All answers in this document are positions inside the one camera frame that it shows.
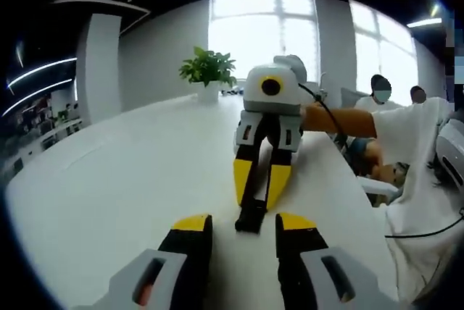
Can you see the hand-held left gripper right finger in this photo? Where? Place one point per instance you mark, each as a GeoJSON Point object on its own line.
{"type": "Point", "coordinates": [301, 248]}

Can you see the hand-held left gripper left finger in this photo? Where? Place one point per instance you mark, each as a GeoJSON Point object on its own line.
{"type": "Point", "coordinates": [188, 248]}

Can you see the green leafy plant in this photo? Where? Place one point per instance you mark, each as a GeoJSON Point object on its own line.
{"type": "Point", "coordinates": [208, 65]}

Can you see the black plastic buckle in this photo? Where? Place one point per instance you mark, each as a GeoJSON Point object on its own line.
{"type": "Point", "coordinates": [250, 221]}

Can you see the person's white shirt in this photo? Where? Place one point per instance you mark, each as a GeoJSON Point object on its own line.
{"type": "Point", "coordinates": [417, 165]}

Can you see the white chest-worn device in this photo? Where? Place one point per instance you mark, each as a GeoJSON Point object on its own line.
{"type": "Point", "coordinates": [451, 154]}

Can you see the white plant pot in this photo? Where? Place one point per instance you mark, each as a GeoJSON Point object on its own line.
{"type": "Point", "coordinates": [208, 93]}

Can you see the person's patterned shorts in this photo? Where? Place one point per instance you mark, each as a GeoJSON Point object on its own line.
{"type": "Point", "coordinates": [373, 158]}

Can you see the row of white office desks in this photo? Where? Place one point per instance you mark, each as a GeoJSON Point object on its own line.
{"type": "Point", "coordinates": [54, 129]}

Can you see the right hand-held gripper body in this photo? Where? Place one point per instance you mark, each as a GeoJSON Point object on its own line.
{"type": "Point", "coordinates": [286, 100]}

